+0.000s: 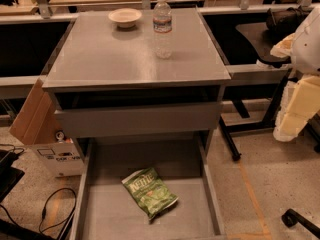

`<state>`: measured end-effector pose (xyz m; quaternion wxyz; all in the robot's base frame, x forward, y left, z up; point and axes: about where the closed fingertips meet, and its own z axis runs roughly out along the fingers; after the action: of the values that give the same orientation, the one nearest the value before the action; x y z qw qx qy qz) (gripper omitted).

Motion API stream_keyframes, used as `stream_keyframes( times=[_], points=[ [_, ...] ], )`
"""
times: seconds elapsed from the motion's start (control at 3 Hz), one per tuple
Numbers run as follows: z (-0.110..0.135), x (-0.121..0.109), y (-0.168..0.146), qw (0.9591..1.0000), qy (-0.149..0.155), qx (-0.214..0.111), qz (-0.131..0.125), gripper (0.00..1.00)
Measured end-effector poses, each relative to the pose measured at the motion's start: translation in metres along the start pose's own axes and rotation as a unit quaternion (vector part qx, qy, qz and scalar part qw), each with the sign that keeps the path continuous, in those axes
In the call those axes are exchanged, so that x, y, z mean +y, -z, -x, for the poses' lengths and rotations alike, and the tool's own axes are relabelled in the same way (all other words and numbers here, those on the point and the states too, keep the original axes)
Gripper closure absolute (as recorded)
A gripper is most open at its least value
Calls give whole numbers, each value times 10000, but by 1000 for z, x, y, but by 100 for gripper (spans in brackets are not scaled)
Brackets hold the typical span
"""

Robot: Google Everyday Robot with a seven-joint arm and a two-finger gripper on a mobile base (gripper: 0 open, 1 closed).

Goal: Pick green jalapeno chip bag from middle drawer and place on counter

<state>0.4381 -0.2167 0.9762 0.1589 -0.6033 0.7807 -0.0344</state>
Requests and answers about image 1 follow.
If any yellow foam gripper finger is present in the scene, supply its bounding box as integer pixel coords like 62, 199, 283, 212
273, 75, 320, 142
270, 33, 294, 58

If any green jalapeno chip bag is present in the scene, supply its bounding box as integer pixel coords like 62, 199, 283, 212
121, 167, 178, 220

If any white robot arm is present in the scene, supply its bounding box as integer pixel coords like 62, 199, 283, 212
270, 6, 320, 142

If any grey drawer cabinet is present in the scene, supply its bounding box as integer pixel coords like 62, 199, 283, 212
41, 7, 232, 158

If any top grey drawer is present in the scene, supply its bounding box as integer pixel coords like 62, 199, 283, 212
55, 102, 221, 138

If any open middle drawer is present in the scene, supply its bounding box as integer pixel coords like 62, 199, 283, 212
70, 135, 227, 240

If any black device on table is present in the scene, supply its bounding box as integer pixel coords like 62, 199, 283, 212
266, 7, 309, 35

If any black side table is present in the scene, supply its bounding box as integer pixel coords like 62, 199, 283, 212
219, 22, 291, 161

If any black chair base wheel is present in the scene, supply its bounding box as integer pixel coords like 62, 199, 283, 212
281, 209, 320, 239

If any clear plastic water bottle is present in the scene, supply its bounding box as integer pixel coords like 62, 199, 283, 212
153, 0, 172, 59

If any white ceramic bowl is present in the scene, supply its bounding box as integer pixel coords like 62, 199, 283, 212
108, 8, 142, 28

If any cardboard box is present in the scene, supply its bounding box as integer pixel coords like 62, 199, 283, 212
9, 79, 84, 177

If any black equipment at left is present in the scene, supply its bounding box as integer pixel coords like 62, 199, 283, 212
0, 147, 24, 240

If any black cable on floor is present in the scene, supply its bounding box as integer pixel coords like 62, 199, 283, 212
38, 187, 78, 236

